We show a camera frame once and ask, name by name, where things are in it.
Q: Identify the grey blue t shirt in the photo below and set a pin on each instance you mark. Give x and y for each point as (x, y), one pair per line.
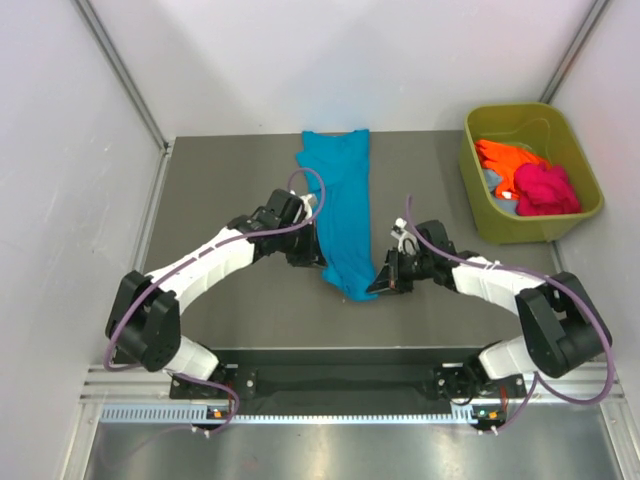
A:
(508, 202)

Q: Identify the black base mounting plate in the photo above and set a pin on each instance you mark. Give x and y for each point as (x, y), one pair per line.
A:
(431, 381)

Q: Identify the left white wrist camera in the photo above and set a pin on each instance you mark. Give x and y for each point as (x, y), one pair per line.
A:
(309, 203)

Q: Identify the magenta t shirt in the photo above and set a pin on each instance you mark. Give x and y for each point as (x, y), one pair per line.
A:
(545, 192)

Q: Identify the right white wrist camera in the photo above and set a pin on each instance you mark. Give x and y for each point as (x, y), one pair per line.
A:
(406, 241)

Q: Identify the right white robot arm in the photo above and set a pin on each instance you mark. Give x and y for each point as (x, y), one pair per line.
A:
(560, 327)

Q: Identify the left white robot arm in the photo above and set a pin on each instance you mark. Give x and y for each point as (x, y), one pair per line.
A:
(145, 320)

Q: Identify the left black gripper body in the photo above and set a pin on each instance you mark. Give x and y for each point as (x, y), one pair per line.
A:
(298, 245)

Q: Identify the orange t shirt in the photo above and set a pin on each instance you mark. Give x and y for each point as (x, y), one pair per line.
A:
(506, 160)

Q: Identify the corner aluminium post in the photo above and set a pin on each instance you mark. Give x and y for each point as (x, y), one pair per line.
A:
(587, 26)
(103, 39)

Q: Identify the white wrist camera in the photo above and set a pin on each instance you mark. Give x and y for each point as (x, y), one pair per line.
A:
(406, 241)
(309, 203)

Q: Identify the olive green plastic bin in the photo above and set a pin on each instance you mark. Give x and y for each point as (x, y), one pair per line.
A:
(544, 131)

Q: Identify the left corner aluminium post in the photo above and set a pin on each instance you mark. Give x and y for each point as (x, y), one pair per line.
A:
(103, 39)

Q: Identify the aluminium frame rail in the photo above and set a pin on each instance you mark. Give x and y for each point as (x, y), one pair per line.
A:
(138, 385)

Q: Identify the grey slotted cable duct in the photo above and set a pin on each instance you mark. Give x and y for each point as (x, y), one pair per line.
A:
(201, 414)

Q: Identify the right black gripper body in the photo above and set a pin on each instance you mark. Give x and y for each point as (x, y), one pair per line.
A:
(410, 268)

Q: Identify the right corner aluminium post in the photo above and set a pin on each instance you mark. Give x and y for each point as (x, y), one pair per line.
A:
(587, 26)

